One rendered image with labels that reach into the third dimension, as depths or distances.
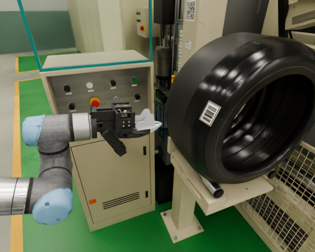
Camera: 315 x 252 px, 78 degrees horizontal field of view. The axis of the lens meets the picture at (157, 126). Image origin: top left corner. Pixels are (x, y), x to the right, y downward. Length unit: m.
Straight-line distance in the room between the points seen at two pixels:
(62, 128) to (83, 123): 0.05
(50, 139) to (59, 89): 0.60
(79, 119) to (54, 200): 0.19
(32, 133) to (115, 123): 0.19
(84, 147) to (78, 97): 0.30
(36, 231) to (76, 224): 0.31
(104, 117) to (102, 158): 0.77
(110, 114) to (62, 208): 0.24
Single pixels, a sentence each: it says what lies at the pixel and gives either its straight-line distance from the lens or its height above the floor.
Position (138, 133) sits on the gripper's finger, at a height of 1.22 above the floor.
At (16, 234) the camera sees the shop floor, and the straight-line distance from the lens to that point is 2.07.
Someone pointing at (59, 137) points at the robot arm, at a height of 1.25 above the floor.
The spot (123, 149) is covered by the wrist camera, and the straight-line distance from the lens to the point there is 0.60.
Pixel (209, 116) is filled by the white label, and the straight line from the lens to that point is 0.55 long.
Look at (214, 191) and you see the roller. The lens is 0.82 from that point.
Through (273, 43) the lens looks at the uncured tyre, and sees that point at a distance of 0.66.
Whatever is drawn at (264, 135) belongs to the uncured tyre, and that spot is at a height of 1.00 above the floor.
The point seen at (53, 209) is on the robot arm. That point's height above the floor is 1.17.
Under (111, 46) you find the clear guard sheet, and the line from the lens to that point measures 1.05.
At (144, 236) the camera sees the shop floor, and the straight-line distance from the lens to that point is 1.74.
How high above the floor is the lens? 1.52
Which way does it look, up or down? 32 degrees down
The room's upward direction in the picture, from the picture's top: straight up
